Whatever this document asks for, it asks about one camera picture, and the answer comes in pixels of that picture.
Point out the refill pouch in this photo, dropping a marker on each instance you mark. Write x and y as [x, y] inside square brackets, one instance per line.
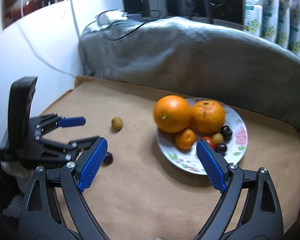
[283, 26]
[294, 35]
[269, 19]
[252, 16]

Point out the brown kiwi berry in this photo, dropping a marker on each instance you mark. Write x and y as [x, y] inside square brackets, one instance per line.
[116, 123]
[218, 138]

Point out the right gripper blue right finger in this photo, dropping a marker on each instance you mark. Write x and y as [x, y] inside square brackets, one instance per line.
[261, 217]

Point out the large rough orange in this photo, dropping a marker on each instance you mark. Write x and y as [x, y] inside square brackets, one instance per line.
[208, 116]

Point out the white floral plate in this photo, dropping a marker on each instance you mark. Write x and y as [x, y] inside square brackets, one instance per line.
[188, 161]

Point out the red white vase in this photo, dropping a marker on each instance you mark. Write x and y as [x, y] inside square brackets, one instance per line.
[15, 9]

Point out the dark plum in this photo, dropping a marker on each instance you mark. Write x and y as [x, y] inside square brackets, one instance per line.
[221, 148]
[108, 159]
[226, 132]

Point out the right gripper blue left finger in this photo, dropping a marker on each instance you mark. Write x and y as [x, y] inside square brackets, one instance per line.
[41, 216]

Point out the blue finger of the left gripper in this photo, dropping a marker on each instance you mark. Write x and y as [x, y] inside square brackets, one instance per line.
[50, 123]
[55, 147]

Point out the red tomato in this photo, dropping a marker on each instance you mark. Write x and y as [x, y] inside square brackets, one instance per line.
[210, 141]

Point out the grey blanket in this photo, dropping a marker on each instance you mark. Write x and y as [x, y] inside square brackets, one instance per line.
[198, 59]

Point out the small mandarin with stem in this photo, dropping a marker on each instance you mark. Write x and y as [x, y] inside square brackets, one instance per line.
[185, 139]

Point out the tan blanket mat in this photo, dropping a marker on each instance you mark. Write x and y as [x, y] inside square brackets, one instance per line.
[141, 195]

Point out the large smooth orange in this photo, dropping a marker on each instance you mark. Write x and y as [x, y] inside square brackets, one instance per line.
[172, 114]

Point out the white gloved left hand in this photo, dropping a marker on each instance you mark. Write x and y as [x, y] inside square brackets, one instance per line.
[14, 177]

